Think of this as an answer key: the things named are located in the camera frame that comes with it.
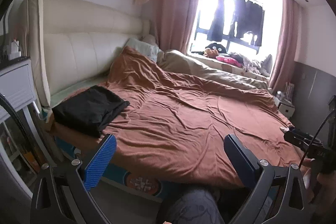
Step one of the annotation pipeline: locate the black cable at left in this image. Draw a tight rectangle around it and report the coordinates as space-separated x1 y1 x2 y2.
0 92 43 166

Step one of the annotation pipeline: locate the white charger on table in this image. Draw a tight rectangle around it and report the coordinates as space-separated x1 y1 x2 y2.
7 39 22 60

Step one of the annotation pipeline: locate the pink curtain left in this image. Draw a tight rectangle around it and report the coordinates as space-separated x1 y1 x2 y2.
153 0 207 55

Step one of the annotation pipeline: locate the pink plush toy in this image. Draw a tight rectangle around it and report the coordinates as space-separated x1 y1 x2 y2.
216 55 243 68

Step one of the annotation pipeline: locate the white bedside table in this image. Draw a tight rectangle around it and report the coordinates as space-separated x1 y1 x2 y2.
1 57 55 200

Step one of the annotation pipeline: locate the black round plush toy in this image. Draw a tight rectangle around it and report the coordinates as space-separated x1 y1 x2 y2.
205 42 227 54

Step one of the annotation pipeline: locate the person's right hand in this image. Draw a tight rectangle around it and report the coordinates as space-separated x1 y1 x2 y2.
302 158 322 202

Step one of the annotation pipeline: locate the pink curtain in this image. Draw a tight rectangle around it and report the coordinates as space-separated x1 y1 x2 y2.
269 0 301 95
153 0 207 55

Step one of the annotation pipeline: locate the person's patterned knee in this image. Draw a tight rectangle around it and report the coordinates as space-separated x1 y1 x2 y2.
155 186 224 224

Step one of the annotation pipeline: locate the black large garment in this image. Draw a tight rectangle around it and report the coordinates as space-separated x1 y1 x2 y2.
52 85 130 138

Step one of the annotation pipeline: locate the beige olive duvet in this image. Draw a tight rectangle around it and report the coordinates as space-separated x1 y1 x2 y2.
157 50 268 90

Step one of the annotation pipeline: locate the light patterned pillow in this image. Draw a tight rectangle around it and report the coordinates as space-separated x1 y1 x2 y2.
125 38 161 63

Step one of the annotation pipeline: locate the cream leather headboard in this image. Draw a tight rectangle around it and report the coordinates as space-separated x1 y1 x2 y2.
17 0 150 108

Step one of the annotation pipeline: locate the white nightstand far side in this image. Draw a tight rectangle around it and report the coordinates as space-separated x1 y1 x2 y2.
273 96 295 119

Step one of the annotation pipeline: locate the pink curtain right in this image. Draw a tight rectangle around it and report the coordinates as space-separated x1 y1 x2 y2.
269 0 301 95

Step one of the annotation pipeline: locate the rust orange bed cover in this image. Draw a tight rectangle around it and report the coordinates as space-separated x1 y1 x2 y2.
51 45 302 189

